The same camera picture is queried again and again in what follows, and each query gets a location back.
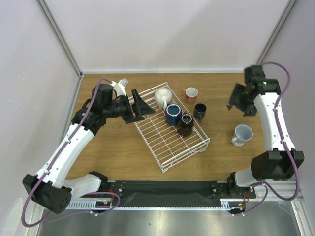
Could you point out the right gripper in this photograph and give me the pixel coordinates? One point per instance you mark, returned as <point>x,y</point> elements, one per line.
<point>241,99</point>

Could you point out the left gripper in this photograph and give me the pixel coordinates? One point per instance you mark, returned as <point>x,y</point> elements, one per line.
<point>141,107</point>

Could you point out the white speckled mug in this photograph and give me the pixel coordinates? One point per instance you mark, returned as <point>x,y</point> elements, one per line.
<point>163,97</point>

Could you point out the clear plastic cup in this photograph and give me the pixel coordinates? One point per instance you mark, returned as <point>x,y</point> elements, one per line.
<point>242,134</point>

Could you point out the small dark blue cup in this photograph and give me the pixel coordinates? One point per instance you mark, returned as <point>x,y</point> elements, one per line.
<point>199,111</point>

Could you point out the dark blue enamel mug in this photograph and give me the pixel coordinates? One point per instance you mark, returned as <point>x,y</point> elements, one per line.
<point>173,114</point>

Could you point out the black mug white interior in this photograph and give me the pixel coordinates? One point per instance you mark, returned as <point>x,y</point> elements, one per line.
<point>185,125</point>

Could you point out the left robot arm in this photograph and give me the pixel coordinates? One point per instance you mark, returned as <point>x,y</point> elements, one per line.
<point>47,187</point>

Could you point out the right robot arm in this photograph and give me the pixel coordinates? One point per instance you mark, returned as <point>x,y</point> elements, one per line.
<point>280,160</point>

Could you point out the red mug white interior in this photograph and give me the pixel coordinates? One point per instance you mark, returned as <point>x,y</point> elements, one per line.
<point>190,94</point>

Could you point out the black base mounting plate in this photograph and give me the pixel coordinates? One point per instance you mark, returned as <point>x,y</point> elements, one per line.
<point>177,194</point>

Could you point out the white wire dish rack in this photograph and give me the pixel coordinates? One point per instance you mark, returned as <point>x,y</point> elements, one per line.
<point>166,145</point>

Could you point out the aluminium cable duct rail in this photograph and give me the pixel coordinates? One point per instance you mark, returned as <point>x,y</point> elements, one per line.
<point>82,204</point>

